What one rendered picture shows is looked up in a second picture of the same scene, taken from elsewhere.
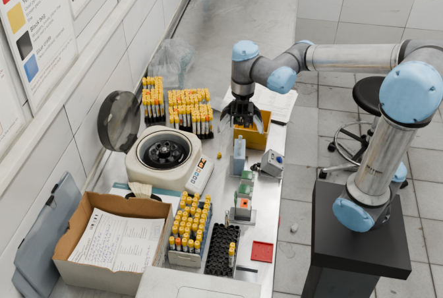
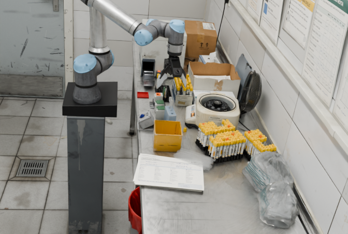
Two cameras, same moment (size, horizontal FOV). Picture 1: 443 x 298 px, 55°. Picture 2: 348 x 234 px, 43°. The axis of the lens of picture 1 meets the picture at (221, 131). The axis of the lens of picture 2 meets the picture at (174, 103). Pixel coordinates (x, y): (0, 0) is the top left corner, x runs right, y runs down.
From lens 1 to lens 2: 3.08 m
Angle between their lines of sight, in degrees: 106
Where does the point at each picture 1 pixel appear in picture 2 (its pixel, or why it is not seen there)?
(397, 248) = (72, 87)
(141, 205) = (210, 82)
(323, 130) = not seen: outside the picture
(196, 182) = (190, 107)
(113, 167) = (249, 121)
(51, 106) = (258, 30)
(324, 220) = (112, 90)
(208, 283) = not seen: hidden behind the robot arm
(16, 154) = (250, 20)
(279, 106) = (148, 166)
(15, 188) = (250, 35)
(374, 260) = not seen: hidden behind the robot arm
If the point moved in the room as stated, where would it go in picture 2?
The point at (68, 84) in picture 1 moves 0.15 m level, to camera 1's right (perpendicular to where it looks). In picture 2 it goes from (263, 37) to (237, 37)
